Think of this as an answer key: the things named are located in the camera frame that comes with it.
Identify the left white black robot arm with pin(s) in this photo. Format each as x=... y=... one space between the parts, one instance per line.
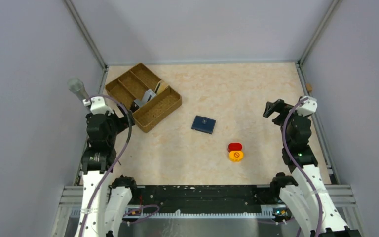
x=97 y=162

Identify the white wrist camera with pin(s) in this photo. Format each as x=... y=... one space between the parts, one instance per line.
x=97 y=105
x=307 y=107

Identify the gold card in tray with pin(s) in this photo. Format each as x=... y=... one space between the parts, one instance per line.
x=161 y=86

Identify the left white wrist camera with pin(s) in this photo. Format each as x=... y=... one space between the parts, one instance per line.
x=97 y=105

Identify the grey microphone on tripod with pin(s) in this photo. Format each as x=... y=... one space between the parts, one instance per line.
x=76 y=86

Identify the navy blue card holder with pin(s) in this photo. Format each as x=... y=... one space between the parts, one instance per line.
x=203 y=124

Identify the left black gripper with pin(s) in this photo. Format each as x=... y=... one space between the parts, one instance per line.
x=125 y=121

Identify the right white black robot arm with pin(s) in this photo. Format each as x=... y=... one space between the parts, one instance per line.
x=303 y=190

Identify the small brown block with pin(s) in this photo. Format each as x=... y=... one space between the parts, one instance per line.
x=308 y=87

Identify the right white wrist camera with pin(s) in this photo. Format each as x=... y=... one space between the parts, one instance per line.
x=307 y=107

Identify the silver card in tray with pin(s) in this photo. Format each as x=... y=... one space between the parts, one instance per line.
x=148 y=95

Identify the yellow round toy block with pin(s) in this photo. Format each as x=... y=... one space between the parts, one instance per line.
x=236 y=156

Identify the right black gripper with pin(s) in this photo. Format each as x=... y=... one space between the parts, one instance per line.
x=280 y=106

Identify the red toy block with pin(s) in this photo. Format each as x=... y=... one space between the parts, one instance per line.
x=234 y=147

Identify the woven brown divided tray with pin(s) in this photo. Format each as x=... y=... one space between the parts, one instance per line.
x=132 y=85

